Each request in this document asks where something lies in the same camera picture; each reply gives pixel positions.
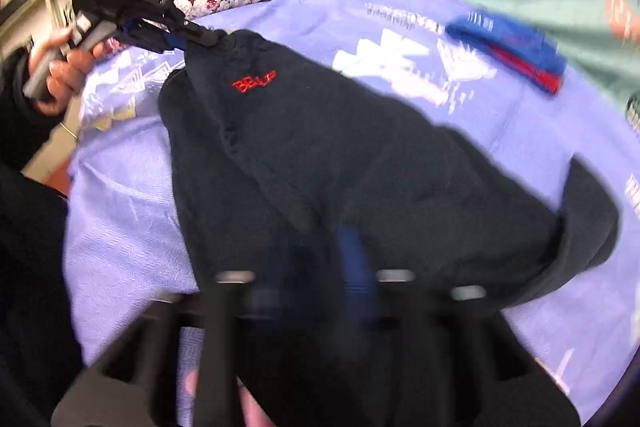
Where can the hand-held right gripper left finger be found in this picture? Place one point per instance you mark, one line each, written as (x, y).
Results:
(282, 274)

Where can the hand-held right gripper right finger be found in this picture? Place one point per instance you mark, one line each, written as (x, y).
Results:
(356, 267)

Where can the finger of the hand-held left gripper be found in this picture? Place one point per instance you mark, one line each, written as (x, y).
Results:
(200, 33)
(172, 43)

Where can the black pants with red embroidery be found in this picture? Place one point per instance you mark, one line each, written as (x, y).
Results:
(300, 147)

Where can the person's left forearm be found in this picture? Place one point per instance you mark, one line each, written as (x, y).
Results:
(25, 127)

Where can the person's left hand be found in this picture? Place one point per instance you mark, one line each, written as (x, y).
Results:
(65, 77)

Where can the purple printed bed sheet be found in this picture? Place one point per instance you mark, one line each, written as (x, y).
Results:
(500, 127)

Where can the person's black clothing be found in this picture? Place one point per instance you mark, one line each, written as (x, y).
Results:
(30, 297)

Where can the folded blue and red garment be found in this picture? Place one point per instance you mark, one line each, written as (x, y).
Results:
(510, 49)

